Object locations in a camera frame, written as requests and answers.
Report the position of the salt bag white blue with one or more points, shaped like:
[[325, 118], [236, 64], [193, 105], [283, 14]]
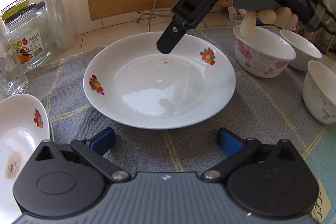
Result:
[[236, 15]]

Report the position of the white bowl pink flowers large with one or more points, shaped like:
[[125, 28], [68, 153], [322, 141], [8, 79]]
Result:
[[263, 54]]

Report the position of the clear drinking glass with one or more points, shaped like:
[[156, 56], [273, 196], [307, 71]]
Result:
[[13, 78]]

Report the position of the white bowl front pale flowers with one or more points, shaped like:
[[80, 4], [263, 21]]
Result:
[[318, 92]]

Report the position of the white plate fruit print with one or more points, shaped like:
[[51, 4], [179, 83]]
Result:
[[133, 83]]

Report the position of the white bowl small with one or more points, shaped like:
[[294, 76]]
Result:
[[305, 51]]

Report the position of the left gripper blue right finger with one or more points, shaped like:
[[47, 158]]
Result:
[[229, 142]]

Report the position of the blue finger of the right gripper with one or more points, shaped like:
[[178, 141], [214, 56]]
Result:
[[172, 35]]

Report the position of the grey and teal checked towel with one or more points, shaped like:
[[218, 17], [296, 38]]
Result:
[[267, 109]]

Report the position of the glass jar green lid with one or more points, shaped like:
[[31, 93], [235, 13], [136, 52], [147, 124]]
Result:
[[28, 26]]

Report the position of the white plate with brown stain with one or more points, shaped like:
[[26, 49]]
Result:
[[18, 139]]

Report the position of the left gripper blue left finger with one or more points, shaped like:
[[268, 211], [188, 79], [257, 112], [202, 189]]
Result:
[[102, 142]]

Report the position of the tall plastic wrap roll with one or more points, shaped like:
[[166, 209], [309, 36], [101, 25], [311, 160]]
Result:
[[60, 24]]

